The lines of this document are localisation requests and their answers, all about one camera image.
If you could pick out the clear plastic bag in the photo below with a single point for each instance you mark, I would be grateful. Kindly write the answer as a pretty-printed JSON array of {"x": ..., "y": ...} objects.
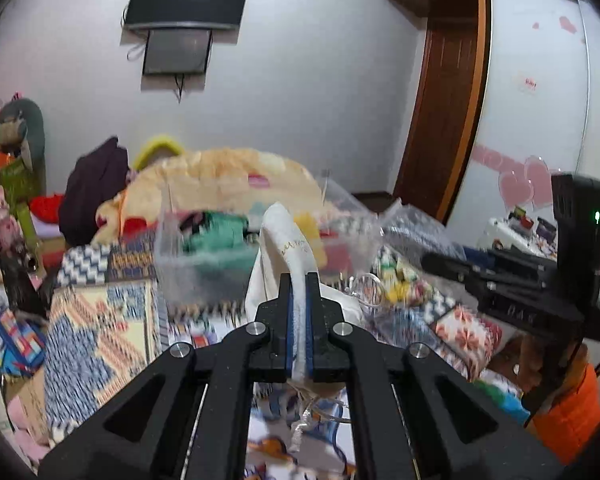
[{"x": 360, "y": 225}]

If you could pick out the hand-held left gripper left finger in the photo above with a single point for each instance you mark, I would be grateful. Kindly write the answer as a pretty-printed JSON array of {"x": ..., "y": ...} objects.
[{"x": 289, "y": 320}]

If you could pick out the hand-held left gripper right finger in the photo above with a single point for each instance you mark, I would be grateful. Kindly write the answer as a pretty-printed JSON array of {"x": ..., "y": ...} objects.
[{"x": 310, "y": 320}]

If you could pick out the green cardboard box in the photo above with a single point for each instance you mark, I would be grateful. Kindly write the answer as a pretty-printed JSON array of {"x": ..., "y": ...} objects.
[{"x": 15, "y": 180}]

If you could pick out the red cloth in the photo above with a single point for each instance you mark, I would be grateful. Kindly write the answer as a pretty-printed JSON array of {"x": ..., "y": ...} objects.
[{"x": 47, "y": 207}]

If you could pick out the dark purple garment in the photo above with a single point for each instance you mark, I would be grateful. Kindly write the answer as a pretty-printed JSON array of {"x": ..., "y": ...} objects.
[{"x": 95, "y": 190}]

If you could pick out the clear plastic storage box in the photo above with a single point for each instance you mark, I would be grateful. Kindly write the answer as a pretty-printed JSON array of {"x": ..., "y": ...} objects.
[{"x": 190, "y": 275}]

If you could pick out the green cloth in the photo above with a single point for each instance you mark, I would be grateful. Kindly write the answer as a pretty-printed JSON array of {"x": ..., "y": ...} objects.
[{"x": 220, "y": 235}]

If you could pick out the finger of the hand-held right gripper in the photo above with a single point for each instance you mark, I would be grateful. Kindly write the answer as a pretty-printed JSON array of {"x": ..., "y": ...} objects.
[
  {"x": 500, "y": 256},
  {"x": 460, "y": 270}
]

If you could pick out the white door with pink hearts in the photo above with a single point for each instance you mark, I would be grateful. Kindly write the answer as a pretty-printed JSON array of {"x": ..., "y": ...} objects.
[{"x": 535, "y": 110}]

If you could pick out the pink bunny doll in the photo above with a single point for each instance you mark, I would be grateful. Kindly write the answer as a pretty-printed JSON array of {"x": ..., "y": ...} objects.
[{"x": 2, "y": 220}]

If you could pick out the patterned colourful blanket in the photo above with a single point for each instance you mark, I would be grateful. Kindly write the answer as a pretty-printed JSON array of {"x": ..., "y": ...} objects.
[{"x": 95, "y": 340}]

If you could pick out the colourful flat box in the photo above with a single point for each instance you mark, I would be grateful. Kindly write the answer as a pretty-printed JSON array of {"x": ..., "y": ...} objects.
[{"x": 20, "y": 340}]

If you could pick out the grey-green dinosaur plush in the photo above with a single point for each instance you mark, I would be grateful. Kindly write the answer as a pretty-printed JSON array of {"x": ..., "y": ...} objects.
[{"x": 27, "y": 125}]

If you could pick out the large beige plush toy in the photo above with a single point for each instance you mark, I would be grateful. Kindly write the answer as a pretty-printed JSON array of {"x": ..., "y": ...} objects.
[{"x": 220, "y": 175}]

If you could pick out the small dark wall screen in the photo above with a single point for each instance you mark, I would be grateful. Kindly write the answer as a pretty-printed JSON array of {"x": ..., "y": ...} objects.
[{"x": 177, "y": 52}]

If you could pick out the brown wooden wardrobe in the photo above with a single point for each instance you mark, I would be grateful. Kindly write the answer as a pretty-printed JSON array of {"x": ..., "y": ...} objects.
[{"x": 445, "y": 110}]

